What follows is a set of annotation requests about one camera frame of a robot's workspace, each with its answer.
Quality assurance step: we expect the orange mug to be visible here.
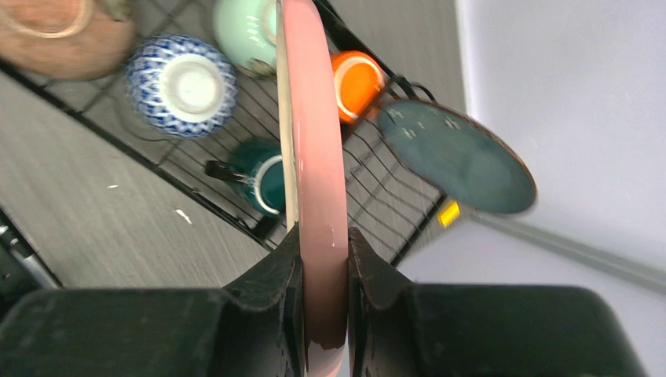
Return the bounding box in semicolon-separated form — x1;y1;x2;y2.
331;50;386;124

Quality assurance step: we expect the blue white patterned bowl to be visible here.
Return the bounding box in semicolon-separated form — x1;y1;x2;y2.
125;33;238;139

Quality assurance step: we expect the blue floral plate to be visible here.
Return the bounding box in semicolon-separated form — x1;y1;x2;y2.
376;99;537;214

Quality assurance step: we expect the black wire rack side tray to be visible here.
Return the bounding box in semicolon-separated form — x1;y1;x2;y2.
315;1;446;266

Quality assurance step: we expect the dark green mug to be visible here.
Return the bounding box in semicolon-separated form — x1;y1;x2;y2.
204;137;286;217

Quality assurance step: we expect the yellow block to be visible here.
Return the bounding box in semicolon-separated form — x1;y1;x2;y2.
436;200;461;229

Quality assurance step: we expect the aluminium frame rail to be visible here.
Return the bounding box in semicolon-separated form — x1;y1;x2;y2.
470;212;665;295

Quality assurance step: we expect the black wire dish rack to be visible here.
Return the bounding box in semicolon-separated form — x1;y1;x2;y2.
1;1;287;249

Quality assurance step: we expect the brown speckled bowl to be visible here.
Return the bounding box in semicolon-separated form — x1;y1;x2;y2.
1;0;137;80

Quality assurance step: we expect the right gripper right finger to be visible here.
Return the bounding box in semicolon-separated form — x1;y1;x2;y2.
348;228;645;376

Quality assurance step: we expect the light green bowl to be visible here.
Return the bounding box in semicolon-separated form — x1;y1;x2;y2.
212;0;276;80

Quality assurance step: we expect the pink cream plate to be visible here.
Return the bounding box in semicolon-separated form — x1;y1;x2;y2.
277;1;348;376

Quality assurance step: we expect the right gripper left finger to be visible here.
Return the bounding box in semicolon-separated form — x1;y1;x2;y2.
1;228;305;376

